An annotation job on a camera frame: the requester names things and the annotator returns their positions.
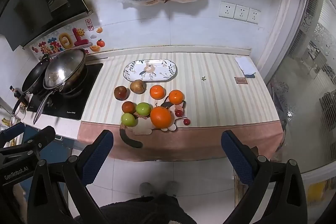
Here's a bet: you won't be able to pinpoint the colourful wall stickers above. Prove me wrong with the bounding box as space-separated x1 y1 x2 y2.
31 19 106 60

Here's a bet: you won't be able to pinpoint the dark red apple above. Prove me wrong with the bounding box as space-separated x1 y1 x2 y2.
122 101 136 114
114 86 130 101

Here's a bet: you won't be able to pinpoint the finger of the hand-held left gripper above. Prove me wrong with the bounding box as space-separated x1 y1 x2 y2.
0 125 56 165
0 123 26 147

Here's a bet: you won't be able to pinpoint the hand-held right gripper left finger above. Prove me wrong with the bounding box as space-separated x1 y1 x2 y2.
26 130 114 224

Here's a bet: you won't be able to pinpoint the frosted glass sliding door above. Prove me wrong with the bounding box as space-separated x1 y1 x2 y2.
268 0 336 174

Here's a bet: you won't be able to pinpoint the white paper on wall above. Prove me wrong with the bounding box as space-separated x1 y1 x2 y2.
234 56 258 75

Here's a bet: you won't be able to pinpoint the brown pear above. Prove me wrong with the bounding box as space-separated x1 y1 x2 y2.
130 79 147 94

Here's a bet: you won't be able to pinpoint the dark fleece clothing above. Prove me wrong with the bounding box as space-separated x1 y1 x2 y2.
73 194 197 224

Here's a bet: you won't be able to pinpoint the dark sauce bottle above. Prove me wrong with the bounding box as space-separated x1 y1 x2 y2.
9 85 27 106

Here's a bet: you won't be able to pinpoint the dark wok with steel handle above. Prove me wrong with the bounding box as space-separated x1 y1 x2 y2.
33 63 89 125

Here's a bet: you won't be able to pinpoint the black frying pan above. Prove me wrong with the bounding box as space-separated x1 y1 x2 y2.
12 55 51 115

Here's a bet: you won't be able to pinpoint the white wall socket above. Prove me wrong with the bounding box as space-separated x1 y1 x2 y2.
247 7 261 25
234 4 250 22
218 1 236 19

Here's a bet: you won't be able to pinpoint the green apple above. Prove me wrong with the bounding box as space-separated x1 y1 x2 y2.
136 102 151 116
121 113 138 127

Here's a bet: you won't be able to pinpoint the calico cat shaped mat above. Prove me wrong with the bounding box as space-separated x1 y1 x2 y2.
119 101 188 148

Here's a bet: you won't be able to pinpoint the grey slipper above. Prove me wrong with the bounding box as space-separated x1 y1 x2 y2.
139 182 156 197
164 181 180 197

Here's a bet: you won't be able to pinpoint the small orange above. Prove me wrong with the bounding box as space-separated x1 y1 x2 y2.
168 90 184 105
150 85 166 100

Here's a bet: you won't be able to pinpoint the floral oval plate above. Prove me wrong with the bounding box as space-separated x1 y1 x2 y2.
123 59 177 82

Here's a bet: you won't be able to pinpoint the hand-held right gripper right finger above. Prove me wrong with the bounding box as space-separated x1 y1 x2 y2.
220 130 308 224

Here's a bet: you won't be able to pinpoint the striped tablecloth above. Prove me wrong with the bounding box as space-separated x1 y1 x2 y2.
78 52 285 161

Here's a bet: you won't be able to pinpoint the large orange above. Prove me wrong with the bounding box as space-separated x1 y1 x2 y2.
150 106 174 129

